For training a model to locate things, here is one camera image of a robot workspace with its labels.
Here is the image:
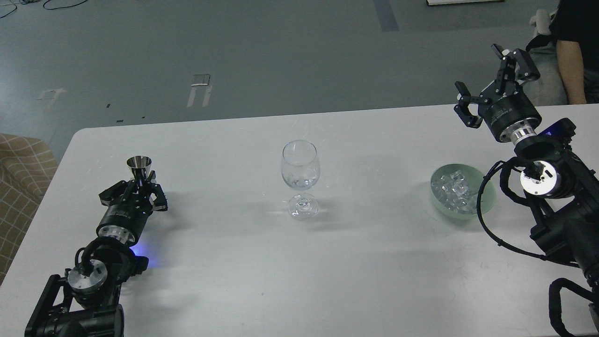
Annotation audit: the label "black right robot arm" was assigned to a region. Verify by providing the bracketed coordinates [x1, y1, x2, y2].
[454, 44, 599, 337]

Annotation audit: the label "clear wine glass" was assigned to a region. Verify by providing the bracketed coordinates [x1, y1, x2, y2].
[280, 140, 321, 220]

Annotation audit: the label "person in black shirt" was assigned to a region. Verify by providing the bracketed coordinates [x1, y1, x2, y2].
[525, 0, 599, 106]

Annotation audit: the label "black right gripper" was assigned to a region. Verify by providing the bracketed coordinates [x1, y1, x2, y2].
[454, 44, 542, 143]

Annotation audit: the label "green glass bowl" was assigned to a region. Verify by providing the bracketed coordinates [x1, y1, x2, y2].
[429, 163, 484, 220]

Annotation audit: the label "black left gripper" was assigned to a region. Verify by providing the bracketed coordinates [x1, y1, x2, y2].
[96, 171, 168, 247]

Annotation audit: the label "clear ice cubes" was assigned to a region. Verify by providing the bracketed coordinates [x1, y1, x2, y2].
[430, 170, 481, 216]

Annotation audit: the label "black floor cable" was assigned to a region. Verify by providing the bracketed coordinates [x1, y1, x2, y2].
[0, 0, 88, 19]

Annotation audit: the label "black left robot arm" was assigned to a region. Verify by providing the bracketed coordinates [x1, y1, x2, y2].
[24, 168, 168, 337]

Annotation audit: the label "steel cocktail jigger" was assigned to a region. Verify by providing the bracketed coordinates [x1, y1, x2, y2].
[126, 155, 152, 188]

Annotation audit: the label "beige checkered sofa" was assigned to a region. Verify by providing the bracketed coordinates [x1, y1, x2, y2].
[0, 133, 58, 281]

